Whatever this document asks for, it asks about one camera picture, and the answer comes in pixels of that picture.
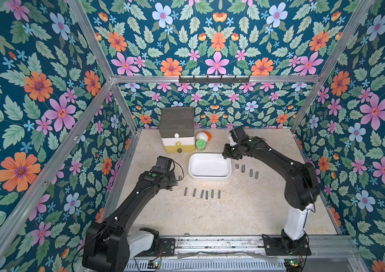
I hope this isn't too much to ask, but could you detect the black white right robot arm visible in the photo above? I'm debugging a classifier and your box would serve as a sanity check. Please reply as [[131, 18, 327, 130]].
[[223, 126, 320, 256]]

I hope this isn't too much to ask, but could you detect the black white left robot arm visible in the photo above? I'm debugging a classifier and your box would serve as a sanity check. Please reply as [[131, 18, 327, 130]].
[[82, 156, 181, 272]]

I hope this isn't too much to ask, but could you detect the white plastic storage tray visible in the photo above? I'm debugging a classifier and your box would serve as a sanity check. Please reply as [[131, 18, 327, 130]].
[[188, 153, 232, 180]]

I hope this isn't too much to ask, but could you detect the grey white yellow drawer box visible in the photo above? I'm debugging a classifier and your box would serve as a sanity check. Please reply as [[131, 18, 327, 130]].
[[159, 107, 196, 153]]

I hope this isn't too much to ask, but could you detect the white orange ball toy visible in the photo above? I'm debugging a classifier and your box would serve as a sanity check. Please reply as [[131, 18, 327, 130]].
[[195, 131, 212, 142]]

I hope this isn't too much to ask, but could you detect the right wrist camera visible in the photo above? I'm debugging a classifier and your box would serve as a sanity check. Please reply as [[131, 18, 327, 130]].
[[228, 133, 237, 146]]

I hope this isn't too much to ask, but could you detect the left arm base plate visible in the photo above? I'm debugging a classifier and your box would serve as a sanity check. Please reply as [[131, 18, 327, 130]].
[[138, 238, 176, 258]]

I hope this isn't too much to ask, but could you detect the black wall hook rail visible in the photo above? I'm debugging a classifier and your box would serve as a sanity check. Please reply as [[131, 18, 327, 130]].
[[178, 75, 250, 85]]

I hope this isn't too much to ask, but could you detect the aluminium front rail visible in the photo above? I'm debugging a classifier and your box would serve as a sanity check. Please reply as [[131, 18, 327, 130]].
[[123, 235, 369, 272]]

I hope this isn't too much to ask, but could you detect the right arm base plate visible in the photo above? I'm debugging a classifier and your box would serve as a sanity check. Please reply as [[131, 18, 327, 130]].
[[262, 232, 311, 257]]

